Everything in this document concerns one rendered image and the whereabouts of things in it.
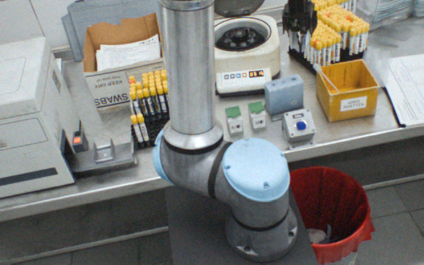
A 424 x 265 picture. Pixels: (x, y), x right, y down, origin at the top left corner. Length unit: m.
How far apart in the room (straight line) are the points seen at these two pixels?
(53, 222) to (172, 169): 1.25
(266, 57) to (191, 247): 0.66
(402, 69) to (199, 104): 0.86
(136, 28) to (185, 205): 0.78
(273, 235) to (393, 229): 1.33
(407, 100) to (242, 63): 0.48
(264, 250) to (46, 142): 0.59
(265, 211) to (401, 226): 1.42
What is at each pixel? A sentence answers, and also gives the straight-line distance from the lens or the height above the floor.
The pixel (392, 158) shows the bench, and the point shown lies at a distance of 2.16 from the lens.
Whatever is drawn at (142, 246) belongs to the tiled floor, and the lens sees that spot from 2.26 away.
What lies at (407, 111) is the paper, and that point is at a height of 0.89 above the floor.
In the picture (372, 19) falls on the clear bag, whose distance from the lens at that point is 1.75.
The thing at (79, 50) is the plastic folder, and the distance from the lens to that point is 1.80.
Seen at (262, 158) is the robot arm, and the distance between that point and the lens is 0.87.
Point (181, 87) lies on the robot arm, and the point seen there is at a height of 1.31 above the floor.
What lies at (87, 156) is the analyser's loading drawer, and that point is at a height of 0.91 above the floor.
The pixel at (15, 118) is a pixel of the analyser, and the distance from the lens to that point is 1.21.
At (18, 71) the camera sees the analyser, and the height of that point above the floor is 1.17.
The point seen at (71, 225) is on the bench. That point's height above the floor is 0.27.
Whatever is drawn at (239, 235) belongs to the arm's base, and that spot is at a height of 1.00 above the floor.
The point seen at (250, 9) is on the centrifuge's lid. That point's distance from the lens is 1.69.
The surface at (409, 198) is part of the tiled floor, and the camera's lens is 2.38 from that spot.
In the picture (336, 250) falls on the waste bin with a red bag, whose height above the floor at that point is 0.41.
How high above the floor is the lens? 1.79
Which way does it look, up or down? 42 degrees down
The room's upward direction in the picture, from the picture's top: 10 degrees counter-clockwise
